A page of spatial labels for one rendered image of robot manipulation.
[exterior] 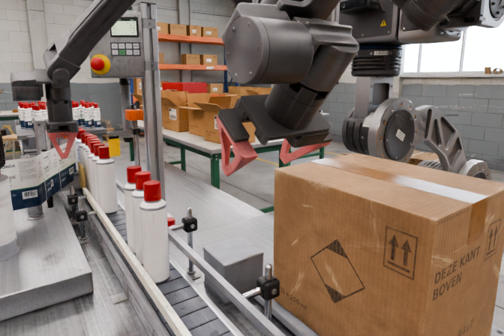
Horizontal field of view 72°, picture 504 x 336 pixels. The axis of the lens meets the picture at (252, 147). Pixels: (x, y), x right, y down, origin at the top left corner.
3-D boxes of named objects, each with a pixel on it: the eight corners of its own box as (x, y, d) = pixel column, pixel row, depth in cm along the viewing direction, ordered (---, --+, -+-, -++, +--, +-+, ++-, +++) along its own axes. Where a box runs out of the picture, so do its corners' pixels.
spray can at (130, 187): (125, 248, 85) (119, 166, 81) (146, 242, 88) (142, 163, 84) (131, 257, 80) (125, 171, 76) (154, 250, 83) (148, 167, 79)
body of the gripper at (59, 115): (49, 131, 85) (46, 100, 83) (44, 126, 93) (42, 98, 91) (79, 129, 88) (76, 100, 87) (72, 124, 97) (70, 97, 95)
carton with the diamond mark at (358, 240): (271, 298, 70) (273, 168, 65) (349, 262, 84) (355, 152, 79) (415, 412, 46) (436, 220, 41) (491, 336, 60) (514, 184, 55)
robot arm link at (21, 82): (70, 70, 82) (64, 49, 86) (10, 69, 75) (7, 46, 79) (68, 109, 89) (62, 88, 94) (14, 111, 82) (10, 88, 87)
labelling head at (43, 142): (40, 184, 134) (31, 118, 129) (77, 179, 141) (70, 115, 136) (43, 194, 123) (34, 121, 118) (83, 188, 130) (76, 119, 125)
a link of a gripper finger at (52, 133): (50, 161, 88) (46, 124, 87) (47, 156, 94) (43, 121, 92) (79, 158, 92) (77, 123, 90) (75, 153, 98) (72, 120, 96)
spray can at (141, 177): (133, 259, 80) (127, 172, 76) (155, 252, 83) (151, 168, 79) (139, 268, 75) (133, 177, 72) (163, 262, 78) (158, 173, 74)
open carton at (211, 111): (191, 141, 286) (190, 95, 279) (240, 135, 319) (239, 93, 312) (219, 148, 258) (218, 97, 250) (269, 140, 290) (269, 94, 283)
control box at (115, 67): (103, 78, 114) (99, 16, 110) (156, 78, 114) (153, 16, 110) (89, 78, 104) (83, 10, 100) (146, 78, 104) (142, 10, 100)
